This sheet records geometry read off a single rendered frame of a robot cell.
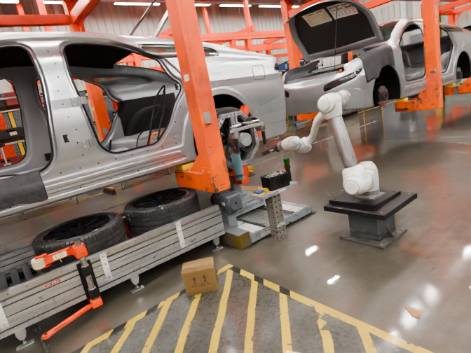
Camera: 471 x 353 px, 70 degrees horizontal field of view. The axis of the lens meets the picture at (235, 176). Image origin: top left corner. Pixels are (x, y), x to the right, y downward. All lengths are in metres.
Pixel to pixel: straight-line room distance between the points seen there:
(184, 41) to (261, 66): 1.33
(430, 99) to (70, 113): 5.07
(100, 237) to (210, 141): 1.10
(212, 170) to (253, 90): 1.29
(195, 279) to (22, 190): 1.39
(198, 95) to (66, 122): 1.02
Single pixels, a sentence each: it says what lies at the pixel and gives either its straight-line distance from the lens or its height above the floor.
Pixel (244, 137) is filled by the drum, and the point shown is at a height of 0.87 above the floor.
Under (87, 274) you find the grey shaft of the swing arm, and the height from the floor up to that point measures 0.30.
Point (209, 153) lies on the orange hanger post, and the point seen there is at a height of 0.86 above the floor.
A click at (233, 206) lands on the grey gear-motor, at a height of 0.30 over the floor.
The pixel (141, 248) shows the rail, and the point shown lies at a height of 0.30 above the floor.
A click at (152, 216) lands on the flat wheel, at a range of 2.86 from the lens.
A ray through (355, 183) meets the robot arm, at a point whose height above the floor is 0.53.
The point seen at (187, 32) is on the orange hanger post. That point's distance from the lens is 2.79.
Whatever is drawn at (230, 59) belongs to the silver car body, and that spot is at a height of 1.64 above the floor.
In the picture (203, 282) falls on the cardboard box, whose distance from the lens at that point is 2.43.
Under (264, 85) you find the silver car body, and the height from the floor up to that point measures 1.33.
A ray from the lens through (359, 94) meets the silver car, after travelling 5.47.
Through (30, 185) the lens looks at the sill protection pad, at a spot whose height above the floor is 0.91.
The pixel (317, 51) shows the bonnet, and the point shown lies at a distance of 6.86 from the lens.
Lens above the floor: 1.25
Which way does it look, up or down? 13 degrees down
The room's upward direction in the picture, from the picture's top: 11 degrees counter-clockwise
